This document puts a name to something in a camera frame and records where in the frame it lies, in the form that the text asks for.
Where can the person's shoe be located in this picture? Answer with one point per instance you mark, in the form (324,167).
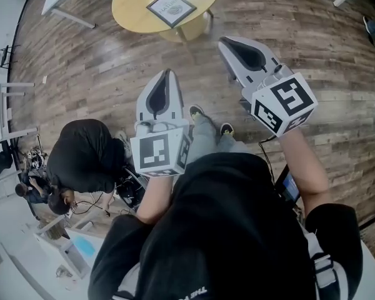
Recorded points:
(195,111)
(227,129)

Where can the person's right forearm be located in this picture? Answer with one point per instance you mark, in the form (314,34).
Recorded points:
(303,167)

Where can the small white desk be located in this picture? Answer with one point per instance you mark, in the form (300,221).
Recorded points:
(1,111)

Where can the person's grey jeans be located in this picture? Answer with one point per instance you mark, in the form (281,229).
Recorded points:
(206,136)

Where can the black equipment case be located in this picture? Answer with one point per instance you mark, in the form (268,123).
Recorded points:
(129,192)

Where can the person's right shoe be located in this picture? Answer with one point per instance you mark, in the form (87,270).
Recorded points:
(227,129)

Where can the black office chair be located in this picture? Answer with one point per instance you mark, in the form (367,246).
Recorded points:
(0,166)

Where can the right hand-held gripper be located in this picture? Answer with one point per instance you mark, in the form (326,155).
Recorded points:
(284,105)

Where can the person's left forearm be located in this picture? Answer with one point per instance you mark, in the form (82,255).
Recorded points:
(156,198)

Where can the yellow round table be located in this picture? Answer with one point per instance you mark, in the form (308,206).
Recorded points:
(134,8)

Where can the light blue cloth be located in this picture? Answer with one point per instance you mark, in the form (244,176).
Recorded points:
(84,247)

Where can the person's black t-shirt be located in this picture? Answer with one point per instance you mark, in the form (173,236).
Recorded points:
(222,230)

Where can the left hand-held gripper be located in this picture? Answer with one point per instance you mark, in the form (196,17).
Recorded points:
(156,152)

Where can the black device with blue screen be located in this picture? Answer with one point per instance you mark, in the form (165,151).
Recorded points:
(290,186)

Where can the framed picture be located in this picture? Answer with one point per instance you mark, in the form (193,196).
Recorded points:
(172,8)

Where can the person's left shoe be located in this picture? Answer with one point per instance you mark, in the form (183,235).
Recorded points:
(195,111)

